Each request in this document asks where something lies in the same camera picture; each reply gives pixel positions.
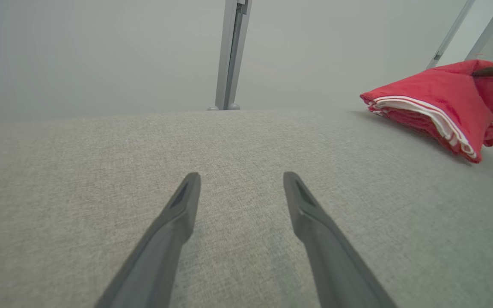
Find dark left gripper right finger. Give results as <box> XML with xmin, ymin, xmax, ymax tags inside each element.
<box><xmin>283</xmin><ymin>171</ymin><xmax>397</xmax><ymax>308</ymax></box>

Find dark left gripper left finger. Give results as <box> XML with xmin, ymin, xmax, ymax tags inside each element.
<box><xmin>95</xmin><ymin>172</ymin><xmax>202</xmax><ymax>308</ymax></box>

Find red white jersey shirt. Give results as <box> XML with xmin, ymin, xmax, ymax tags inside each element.
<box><xmin>360</xmin><ymin>59</ymin><xmax>493</xmax><ymax>164</ymax></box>

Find grey partition post twin caps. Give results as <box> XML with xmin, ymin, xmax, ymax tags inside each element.
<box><xmin>207</xmin><ymin>0</ymin><xmax>254</xmax><ymax>112</ymax></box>

